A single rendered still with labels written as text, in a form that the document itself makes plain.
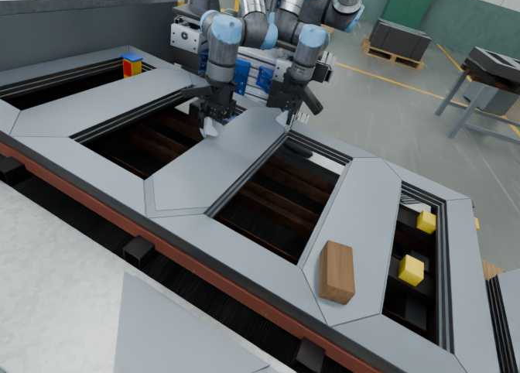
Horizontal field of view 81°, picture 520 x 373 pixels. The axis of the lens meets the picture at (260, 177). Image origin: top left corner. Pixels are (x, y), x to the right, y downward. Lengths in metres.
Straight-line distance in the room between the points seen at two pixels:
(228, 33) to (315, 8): 0.71
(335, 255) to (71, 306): 0.55
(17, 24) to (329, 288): 1.25
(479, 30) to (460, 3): 0.98
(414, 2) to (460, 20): 1.63
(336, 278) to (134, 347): 0.40
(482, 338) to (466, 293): 0.11
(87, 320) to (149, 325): 0.13
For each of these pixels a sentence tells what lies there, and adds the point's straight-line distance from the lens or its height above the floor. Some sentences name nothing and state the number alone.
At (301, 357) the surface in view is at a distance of 0.71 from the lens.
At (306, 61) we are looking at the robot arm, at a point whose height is 1.12.
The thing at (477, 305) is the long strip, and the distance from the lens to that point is 0.92.
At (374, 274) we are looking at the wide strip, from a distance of 0.79.
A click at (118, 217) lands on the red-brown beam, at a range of 0.82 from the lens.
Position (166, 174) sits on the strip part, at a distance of 0.84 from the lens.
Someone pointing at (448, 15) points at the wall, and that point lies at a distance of 11.18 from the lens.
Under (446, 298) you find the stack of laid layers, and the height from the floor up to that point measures 0.84.
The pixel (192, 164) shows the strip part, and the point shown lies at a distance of 0.88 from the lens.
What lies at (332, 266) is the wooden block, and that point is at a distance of 0.68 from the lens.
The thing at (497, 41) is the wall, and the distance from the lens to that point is 11.71.
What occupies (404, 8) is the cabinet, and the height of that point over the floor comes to 0.66.
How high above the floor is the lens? 1.40
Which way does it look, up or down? 38 degrees down
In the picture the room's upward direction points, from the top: 17 degrees clockwise
